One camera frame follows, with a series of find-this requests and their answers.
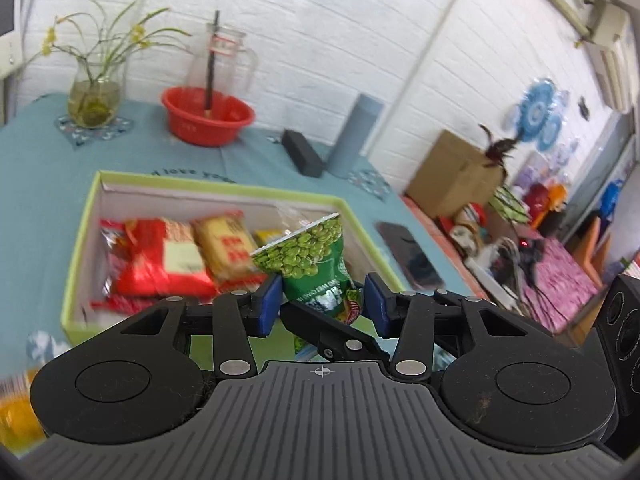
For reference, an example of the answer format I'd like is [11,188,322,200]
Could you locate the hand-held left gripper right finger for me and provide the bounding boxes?
[364,272,566,380]

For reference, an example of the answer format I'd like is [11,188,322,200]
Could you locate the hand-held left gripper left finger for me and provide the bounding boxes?
[75,275,284,380]

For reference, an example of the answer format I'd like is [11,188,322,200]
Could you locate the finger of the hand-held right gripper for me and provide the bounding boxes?
[279,304,392,364]

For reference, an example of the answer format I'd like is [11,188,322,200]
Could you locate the green pea snack packet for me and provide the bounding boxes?
[250,214,366,326]

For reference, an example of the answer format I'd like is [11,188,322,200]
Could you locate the orange cracker snack packet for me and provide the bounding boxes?
[192,211,266,283]

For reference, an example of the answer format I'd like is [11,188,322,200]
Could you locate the bright red snack packet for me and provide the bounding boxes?
[102,217,217,301]

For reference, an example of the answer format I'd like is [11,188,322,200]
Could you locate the green cardboard box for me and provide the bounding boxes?
[61,170,416,361]

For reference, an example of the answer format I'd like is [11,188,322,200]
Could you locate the dark red snack packet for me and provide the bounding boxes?
[99,219,136,261]

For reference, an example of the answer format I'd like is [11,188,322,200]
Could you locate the dark smartphone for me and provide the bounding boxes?
[376,221,446,291]

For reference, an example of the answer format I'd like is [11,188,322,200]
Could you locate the pink patterned cloth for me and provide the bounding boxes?
[500,237,601,333]

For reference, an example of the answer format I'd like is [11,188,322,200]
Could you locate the small dolls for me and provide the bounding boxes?
[440,205,493,261]

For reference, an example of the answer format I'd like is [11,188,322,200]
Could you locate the white power strip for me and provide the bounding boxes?
[465,240,531,311]

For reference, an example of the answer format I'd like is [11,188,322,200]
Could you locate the brown cardboard box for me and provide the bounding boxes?
[405,129,508,221]

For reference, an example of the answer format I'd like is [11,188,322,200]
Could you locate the black rectangular case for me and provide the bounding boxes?
[281,129,325,178]

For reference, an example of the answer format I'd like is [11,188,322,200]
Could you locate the red toy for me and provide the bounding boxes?
[525,184,553,218]

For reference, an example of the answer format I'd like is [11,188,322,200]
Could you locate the grey cylinder bottle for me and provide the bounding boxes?
[326,92,386,178]

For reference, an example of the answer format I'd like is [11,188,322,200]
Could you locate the red plastic basin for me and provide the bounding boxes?
[161,86,256,147]

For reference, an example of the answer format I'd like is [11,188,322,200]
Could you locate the dark feathery decoration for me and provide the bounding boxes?
[477,122,521,168]

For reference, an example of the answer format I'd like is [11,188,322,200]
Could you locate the blue paper fan decorations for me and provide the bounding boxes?
[505,77,571,153]

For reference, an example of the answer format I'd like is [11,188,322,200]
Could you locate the glass pitcher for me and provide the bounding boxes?
[187,10,260,111]

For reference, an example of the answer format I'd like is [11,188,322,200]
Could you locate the dark stirring stick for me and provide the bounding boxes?
[204,9,222,111]

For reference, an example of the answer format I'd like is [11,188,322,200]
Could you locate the teal heart-print tablecloth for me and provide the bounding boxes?
[0,91,481,396]

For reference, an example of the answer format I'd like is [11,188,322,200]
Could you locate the plant in glass vase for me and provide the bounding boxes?
[30,0,193,128]

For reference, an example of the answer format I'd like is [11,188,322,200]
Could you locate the white air conditioner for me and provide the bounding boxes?
[582,0,638,113]

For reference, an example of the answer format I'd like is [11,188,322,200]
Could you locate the white water dispenser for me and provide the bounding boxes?
[0,0,36,126]

